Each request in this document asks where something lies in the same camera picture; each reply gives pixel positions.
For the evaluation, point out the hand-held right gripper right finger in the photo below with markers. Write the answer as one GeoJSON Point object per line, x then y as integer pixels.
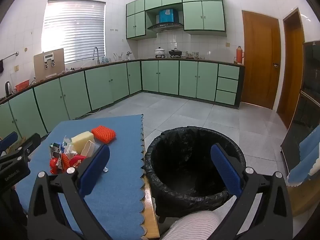
{"type": "Point", "coordinates": [225, 165]}

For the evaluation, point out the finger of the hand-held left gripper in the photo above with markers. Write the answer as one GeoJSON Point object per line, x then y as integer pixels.
{"type": "Point", "coordinates": [8, 140]}
{"type": "Point", "coordinates": [31, 142]}

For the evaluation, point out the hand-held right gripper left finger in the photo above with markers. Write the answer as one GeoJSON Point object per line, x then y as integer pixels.
{"type": "Point", "coordinates": [95, 170]}

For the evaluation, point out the red snack packet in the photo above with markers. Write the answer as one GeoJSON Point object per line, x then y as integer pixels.
{"type": "Point", "coordinates": [76, 161]}

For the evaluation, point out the yellow sponge block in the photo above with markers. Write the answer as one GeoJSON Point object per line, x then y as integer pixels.
{"type": "Point", "coordinates": [82, 140]}

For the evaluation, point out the white tissue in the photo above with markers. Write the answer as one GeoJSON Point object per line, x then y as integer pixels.
{"type": "Point", "coordinates": [67, 146]}

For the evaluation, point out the trash bin with black bag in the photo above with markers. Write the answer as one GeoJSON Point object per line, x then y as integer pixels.
{"type": "Point", "coordinates": [180, 160]}

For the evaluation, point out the small clear plastic cap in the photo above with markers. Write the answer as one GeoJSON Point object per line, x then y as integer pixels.
{"type": "Point", "coordinates": [105, 170]}

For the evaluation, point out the clear plastic container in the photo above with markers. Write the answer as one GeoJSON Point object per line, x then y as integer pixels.
{"type": "Point", "coordinates": [88, 148]}

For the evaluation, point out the blue scalloped mat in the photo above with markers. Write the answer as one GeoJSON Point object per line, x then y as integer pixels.
{"type": "Point", "coordinates": [120, 180]}

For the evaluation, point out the orange striped packet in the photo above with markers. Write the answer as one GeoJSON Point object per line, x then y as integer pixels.
{"type": "Point", "coordinates": [65, 161]}

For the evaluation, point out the orange mesh scourer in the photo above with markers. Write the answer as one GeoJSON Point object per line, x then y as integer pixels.
{"type": "Point", "coordinates": [103, 133]}

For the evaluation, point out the electric kettle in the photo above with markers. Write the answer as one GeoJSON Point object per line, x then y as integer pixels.
{"type": "Point", "coordinates": [8, 88]}

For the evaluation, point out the red plastic basin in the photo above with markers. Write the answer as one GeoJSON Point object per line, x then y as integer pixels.
{"type": "Point", "coordinates": [22, 85]}

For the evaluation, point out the cardboard box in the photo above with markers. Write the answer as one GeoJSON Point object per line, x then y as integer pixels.
{"type": "Point", "coordinates": [40, 67]}

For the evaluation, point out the blue scalloped cloth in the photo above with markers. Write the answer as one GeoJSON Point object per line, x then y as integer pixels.
{"type": "Point", "coordinates": [305, 165]}

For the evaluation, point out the green lower kitchen cabinets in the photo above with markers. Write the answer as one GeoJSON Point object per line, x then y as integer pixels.
{"type": "Point", "coordinates": [197, 80]}

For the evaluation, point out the green kitchen cabinets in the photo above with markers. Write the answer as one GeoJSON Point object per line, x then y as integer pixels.
{"type": "Point", "coordinates": [197, 80]}
{"type": "Point", "coordinates": [212, 15]}

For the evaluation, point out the black glass cabinet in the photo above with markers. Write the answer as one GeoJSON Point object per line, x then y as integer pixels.
{"type": "Point", "coordinates": [307, 110]}

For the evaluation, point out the chrome kitchen faucet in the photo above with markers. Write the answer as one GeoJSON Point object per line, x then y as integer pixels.
{"type": "Point", "coordinates": [97, 55]}

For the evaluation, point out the orange thermos flask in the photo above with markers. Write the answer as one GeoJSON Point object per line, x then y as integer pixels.
{"type": "Point", "coordinates": [239, 55]}

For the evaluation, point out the white window blind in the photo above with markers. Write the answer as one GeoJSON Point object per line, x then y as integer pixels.
{"type": "Point", "coordinates": [75, 30]}

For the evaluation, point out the black wok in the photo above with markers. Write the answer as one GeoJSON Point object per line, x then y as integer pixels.
{"type": "Point", "coordinates": [174, 53]}

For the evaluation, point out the white cooking pot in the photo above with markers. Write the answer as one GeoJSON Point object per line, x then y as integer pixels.
{"type": "Point", "coordinates": [159, 52]}

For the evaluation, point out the green upper kitchen cabinets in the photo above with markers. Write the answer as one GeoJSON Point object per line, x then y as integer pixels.
{"type": "Point", "coordinates": [212, 15]}

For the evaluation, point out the range hood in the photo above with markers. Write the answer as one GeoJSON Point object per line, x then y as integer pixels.
{"type": "Point", "coordinates": [165, 26]}

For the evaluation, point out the blue box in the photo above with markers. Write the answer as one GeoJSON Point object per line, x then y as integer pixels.
{"type": "Point", "coordinates": [168, 16]}

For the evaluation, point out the metal towel rail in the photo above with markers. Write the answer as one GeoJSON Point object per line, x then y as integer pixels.
{"type": "Point", "coordinates": [10, 55]}

